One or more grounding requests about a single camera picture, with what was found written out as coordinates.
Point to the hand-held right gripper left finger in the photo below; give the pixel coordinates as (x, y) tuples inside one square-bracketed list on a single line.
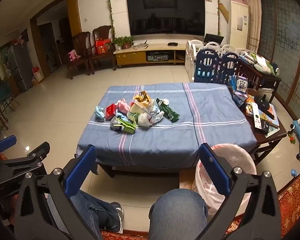
[(81, 170)]

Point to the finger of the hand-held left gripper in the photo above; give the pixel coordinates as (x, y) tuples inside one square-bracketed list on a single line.
[(27, 158), (6, 142)]

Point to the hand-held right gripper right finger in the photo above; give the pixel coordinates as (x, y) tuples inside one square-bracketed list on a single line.
[(212, 170)]

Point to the grey plastic bag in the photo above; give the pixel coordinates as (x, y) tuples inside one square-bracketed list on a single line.
[(115, 124)]

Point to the blue face mask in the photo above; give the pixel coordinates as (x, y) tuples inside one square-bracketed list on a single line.
[(99, 113)]

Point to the green carton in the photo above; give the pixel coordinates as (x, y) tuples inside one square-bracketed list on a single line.
[(127, 126)]

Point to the light blue rag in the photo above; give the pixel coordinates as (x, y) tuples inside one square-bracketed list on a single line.
[(121, 117)]

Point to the dark green packet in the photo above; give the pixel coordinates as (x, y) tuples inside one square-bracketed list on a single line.
[(168, 112)]

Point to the pink plastic bag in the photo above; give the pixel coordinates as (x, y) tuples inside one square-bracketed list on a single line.
[(123, 106)]

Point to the white paper cup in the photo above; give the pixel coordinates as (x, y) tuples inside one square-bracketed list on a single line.
[(136, 111)]

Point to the white plastic bag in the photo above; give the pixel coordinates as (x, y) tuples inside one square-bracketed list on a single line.
[(146, 120)]

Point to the white tissue ball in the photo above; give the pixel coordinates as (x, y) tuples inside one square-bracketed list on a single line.
[(166, 102)]

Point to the red snack packet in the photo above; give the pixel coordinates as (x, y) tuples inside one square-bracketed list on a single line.
[(131, 104)]

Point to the clear plastic bag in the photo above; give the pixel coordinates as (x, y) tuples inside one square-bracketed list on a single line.
[(152, 106)]

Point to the golden snack packet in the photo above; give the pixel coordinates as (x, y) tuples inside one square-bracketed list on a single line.
[(142, 97)]

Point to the person's left leg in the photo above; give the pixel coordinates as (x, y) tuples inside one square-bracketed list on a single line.
[(95, 212)]

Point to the person's leg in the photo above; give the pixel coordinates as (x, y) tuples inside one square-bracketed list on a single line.
[(177, 212), (95, 212)]

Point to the green folding chair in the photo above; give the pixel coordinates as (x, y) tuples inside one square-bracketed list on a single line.
[(3, 95)]

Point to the person's right leg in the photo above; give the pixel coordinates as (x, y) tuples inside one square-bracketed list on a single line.
[(177, 212)]

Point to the blue striped blanket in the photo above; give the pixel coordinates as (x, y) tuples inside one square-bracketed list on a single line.
[(165, 140)]

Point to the person's left shoe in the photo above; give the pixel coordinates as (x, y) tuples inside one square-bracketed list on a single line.
[(119, 215)]

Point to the dark wooden side table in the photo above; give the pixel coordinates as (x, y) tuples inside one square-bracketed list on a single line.
[(267, 142)]

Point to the white remote control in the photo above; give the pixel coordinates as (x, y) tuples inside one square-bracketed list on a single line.
[(255, 115)]

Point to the red white bag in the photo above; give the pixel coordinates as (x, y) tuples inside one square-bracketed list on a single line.
[(38, 74)]

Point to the grey refrigerator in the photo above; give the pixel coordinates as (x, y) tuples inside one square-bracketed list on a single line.
[(20, 67)]

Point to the colourful picture book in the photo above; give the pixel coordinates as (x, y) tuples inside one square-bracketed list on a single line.
[(273, 120)]

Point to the small blue toy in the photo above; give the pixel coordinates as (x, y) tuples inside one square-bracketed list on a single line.
[(293, 172)]

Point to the pile of blue toy boxes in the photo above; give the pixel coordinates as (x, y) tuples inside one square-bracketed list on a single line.
[(238, 90)]

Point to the red patterned rug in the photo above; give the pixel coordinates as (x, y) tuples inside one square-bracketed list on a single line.
[(295, 200)]

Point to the dark wooden console table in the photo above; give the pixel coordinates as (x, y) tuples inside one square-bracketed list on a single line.
[(260, 78)]

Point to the blue playpen panel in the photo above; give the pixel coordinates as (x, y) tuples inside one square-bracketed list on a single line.
[(229, 67), (207, 66)]

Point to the white playpen fence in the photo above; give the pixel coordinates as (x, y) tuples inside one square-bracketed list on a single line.
[(190, 57)]

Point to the white cloth bag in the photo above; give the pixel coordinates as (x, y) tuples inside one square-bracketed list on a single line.
[(262, 63)]

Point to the yellow wooden television cabinet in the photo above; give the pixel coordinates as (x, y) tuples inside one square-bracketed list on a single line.
[(130, 56)]

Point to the dark wooden armchair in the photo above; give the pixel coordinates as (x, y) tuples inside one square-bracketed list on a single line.
[(81, 42), (102, 32)]

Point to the red gift box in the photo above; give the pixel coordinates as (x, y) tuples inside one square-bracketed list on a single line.
[(103, 47)]

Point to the black audio receiver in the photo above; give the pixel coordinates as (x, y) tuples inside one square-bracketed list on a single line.
[(158, 56)]

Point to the black laptop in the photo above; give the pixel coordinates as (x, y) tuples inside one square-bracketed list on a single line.
[(213, 39)]

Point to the frosted glass sliding door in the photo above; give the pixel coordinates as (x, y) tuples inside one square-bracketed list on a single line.
[(282, 55)]

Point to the green potted plant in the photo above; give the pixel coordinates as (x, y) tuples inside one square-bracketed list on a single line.
[(122, 41)]

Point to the white router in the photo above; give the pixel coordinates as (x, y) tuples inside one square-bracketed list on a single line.
[(140, 46)]

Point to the white standing air conditioner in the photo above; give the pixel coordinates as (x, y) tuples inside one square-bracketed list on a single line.
[(238, 30)]

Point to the beige curtain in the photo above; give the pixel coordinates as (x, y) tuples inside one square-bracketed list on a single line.
[(252, 17)]

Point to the black television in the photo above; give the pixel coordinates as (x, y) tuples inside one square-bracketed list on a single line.
[(165, 15)]

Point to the artificial ivy garland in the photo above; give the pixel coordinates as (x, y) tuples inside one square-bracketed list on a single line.
[(218, 7), (110, 10)]

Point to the slanted wooden wall shelf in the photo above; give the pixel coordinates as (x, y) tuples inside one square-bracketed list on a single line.
[(224, 12)]

